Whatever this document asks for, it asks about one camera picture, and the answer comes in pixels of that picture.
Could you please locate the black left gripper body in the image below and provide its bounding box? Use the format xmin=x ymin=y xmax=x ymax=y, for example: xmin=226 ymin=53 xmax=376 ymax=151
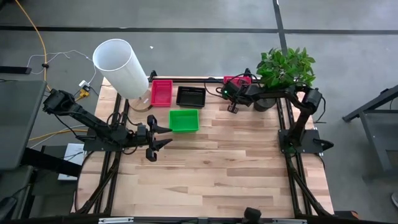
xmin=136 ymin=114 xmax=158 ymax=162

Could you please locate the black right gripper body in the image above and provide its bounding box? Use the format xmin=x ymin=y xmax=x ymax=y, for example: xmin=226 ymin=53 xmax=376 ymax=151
xmin=226 ymin=86 xmax=249 ymax=114

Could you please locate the red plastic basket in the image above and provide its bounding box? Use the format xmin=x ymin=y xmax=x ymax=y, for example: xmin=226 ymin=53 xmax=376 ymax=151
xmin=223 ymin=75 xmax=252 ymax=88
xmin=150 ymin=79 xmax=174 ymax=108

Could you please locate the green plastic basket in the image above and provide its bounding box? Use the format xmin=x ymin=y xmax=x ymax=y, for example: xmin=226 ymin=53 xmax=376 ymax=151
xmin=168 ymin=108 xmax=200 ymax=134

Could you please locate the black plastic basket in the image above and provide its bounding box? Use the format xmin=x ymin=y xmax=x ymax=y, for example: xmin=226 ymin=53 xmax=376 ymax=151
xmin=175 ymin=85 xmax=207 ymax=109

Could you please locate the green plant in black pot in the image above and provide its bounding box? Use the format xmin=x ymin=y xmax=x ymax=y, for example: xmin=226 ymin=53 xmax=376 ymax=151
xmin=253 ymin=46 xmax=317 ymax=113

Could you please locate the white lamp with wooden base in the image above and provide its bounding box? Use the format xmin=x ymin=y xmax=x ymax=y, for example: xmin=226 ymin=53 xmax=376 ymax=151
xmin=92 ymin=38 xmax=154 ymax=113

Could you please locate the white box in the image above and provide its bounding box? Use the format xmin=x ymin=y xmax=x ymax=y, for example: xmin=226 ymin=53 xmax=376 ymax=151
xmin=57 ymin=142 xmax=87 ymax=182

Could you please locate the black beam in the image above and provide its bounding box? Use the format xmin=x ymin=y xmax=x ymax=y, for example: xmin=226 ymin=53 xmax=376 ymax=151
xmin=21 ymin=147 xmax=83 ymax=178

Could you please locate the black round knob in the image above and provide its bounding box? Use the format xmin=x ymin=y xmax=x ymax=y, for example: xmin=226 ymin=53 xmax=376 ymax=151
xmin=243 ymin=207 xmax=262 ymax=222

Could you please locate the grey desk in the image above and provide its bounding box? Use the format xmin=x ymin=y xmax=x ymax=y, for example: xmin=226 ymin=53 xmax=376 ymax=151
xmin=0 ymin=80 xmax=48 ymax=171

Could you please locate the grey metal table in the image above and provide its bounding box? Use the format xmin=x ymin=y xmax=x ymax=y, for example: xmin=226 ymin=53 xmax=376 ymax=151
xmin=341 ymin=83 xmax=398 ymax=181

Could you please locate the black power strip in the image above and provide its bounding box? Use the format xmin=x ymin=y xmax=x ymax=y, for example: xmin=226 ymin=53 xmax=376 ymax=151
xmin=0 ymin=65 xmax=32 ymax=75

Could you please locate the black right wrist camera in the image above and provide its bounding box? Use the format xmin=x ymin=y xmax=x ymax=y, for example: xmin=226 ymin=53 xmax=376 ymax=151
xmin=221 ymin=81 xmax=242 ymax=100

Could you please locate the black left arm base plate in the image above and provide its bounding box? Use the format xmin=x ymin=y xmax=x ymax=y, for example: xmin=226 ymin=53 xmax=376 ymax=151
xmin=82 ymin=136 xmax=127 ymax=152

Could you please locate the silver metal bracket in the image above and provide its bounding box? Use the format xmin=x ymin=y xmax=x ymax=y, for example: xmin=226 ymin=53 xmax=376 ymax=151
xmin=272 ymin=218 xmax=308 ymax=224
xmin=98 ymin=217 xmax=135 ymax=224

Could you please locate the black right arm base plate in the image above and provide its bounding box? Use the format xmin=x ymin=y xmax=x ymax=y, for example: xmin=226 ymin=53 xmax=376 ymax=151
xmin=278 ymin=129 xmax=324 ymax=155

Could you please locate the white floor cable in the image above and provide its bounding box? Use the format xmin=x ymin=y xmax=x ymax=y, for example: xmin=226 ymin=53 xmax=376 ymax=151
xmin=26 ymin=49 xmax=98 ymax=85

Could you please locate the yellow floor cable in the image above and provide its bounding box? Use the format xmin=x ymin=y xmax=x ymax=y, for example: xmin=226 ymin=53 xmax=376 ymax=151
xmin=14 ymin=0 xmax=88 ymax=141

